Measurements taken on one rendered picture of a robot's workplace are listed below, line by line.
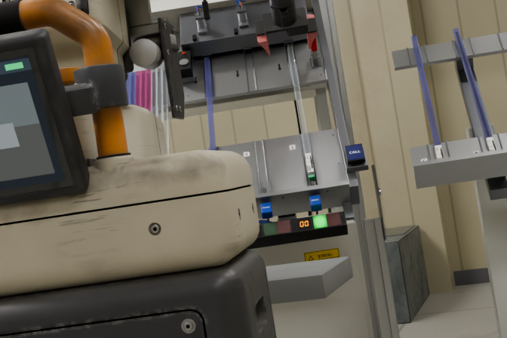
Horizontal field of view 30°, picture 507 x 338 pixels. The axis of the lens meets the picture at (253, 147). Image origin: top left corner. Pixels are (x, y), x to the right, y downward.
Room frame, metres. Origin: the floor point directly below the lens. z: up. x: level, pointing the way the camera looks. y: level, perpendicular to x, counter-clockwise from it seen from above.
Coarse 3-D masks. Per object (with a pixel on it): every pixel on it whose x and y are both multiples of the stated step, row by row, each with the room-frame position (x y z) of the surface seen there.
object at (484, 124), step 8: (456, 32) 2.30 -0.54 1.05; (456, 40) 2.27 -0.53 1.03; (464, 48) 2.24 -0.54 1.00; (464, 56) 2.22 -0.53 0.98; (464, 64) 2.20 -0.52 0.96; (472, 80) 2.15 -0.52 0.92; (472, 88) 2.12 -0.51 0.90; (472, 96) 2.12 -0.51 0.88; (480, 104) 2.08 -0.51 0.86; (480, 112) 2.06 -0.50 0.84; (480, 120) 2.05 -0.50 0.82; (488, 128) 2.01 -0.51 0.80; (488, 136) 2.00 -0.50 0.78
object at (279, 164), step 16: (336, 128) 2.23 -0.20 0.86; (240, 144) 2.24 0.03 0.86; (256, 144) 2.23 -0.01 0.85; (272, 144) 2.23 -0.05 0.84; (288, 144) 2.22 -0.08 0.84; (320, 144) 2.20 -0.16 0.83; (336, 144) 2.20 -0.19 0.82; (256, 160) 2.19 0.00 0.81; (272, 160) 2.19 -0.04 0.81; (288, 160) 2.18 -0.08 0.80; (304, 160) 2.18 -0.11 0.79; (320, 160) 2.17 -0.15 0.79; (336, 160) 2.16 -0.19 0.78; (256, 176) 2.16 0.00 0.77; (272, 176) 2.16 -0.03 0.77; (288, 176) 2.15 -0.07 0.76; (304, 176) 2.14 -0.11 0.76; (320, 176) 2.14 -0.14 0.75; (336, 176) 2.13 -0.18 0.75; (256, 192) 2.13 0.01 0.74
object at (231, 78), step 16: (176, 32) 2.57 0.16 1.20; (256, 48) 2.48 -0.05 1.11; (272, 48) 2.47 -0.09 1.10; (304, 48) 2.45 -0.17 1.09; (320, 48) 2.44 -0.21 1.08; (224, 64) 2.45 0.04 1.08; (240, 64) 2.44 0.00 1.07; (256, 64) 2.43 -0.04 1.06; (272, 64) 2.43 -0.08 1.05; (288, 64) 2.41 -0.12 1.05; (304, 64) 2.41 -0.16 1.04; (224, 80) 2.41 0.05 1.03; (240, 80) 2.40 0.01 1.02; (256, 80) 2.39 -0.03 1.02; (272, 80) 2.38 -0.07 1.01; (288, 80) 2.37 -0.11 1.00; (304, 80) 2.37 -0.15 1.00; (320, 80) 2.36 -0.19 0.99; (192, 96) 2.38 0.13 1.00; (224, 96) 2.37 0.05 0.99; (240, 96) 2.43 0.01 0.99
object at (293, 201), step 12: (348, 180) 2.09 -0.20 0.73; (276, 192) 2.09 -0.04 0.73; (288, 192) 2.09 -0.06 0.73; (300, 192) 2.09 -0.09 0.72; (312, 192) 2.09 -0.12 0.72; (324, 192) 2.09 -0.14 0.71; (336, 192) 2.10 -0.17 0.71; (348, 192) 2.10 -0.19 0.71; (276, 204) 2.11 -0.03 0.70; (288, 204) 2.11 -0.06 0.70; (300, 204) 2.12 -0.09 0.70; (324, 204) 2.12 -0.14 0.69; (336, 204) 2.13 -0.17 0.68; (276, 216) 2.14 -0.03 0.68
